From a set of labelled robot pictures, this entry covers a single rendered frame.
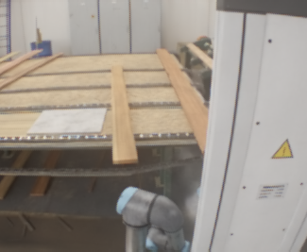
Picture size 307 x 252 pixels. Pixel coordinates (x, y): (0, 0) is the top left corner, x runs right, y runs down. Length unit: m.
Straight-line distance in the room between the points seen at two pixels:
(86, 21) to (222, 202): 6.86
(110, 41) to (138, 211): 6.48
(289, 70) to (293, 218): 0.41
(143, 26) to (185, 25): 1.37
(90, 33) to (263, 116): 6.88
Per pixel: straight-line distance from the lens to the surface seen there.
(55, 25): 8.12
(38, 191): 2.88
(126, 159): 1.61
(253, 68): 0.50
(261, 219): 0.74
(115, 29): 7.19
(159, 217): 0.96
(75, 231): 2.39
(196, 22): 7.94
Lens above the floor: 1.76
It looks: 26 degrees down
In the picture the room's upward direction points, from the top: straight up
